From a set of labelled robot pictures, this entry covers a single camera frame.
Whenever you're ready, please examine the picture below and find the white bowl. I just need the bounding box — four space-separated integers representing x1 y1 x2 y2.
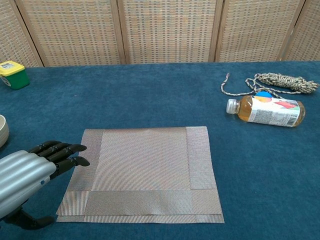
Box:
0 114 10 149

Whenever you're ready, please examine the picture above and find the green container with yellow lid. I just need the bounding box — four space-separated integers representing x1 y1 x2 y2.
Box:
0 60 31 91

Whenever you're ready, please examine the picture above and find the juice bottle with printed label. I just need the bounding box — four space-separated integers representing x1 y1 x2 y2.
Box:
226 94 306 128

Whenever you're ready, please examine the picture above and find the gray woven placemat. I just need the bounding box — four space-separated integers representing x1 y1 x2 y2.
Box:
55 126 225 224

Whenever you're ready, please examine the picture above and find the woven wood-frame folding screen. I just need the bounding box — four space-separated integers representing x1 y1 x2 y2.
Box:
0 0 320 68

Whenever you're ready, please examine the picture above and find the braided beige rope bundle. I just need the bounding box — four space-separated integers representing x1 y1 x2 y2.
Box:
220 72 320 100

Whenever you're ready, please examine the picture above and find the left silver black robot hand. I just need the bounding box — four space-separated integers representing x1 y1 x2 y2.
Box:
0 140 91 231

